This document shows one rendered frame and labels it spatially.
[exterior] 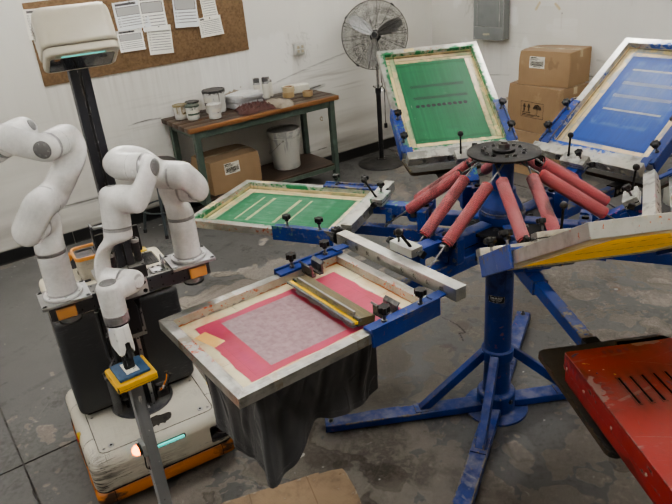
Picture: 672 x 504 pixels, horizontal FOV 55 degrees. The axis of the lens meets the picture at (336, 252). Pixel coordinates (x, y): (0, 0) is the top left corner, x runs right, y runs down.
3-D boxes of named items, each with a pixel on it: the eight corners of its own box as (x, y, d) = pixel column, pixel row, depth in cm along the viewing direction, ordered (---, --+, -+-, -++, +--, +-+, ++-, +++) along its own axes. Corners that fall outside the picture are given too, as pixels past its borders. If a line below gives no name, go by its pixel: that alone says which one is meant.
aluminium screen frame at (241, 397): (240, 409, 183) (238, 399, 181) (160, 329, 227) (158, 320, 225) (439, 310, 223) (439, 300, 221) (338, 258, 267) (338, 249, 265)
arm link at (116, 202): (120, 150, 201) (162, 151, 196) (128, 216, 207) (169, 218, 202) (86, 158, 186) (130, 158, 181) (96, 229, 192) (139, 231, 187)
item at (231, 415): (272, 493, 211) (254, 386, 192) (210, 424, 244) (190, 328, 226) (280, 488, 212) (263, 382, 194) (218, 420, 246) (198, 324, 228)
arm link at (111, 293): (118, 263, 202) (144, 265, 199) (125, 293, 206) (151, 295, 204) (88, 286, 189) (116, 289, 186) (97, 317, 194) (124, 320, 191)
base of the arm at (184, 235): (164, 253, 240) (156, 214, 234) (196, 243, 246) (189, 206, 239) (177, 267, 228) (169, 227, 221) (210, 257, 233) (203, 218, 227)
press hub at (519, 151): (499, 444, 295) (510, 162, 237) (439, 404, 324) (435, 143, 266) (553, 407, 315) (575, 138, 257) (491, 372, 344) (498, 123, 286)
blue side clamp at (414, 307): (373, 348, 207) (372, 330, 204) (364, 342, 211) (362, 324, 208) (440, 314, 223) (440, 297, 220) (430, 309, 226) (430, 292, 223)
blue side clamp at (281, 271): (282, 289, 249) (280, 273, 246) (275, 284, 253) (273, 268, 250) (344, 264, 264) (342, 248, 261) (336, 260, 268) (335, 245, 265)
